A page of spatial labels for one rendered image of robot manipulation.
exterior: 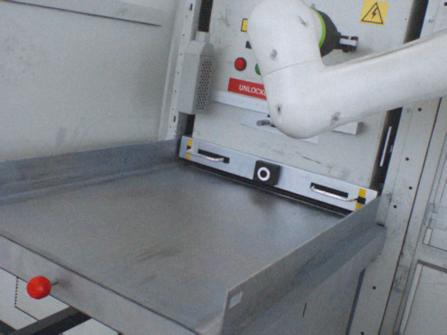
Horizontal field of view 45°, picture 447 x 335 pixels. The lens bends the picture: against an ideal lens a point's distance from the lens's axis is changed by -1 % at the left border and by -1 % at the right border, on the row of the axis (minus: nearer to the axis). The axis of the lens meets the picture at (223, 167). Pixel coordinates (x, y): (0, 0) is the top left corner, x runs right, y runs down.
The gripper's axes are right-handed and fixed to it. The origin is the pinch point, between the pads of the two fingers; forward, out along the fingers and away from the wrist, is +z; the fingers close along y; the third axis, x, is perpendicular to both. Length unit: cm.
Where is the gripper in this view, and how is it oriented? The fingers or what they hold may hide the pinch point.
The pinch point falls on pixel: (346, 43)
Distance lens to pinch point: 122.6
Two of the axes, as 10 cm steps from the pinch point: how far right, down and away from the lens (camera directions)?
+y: 8.5, 2.6, -4.7
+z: 5.1, -1.3, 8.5
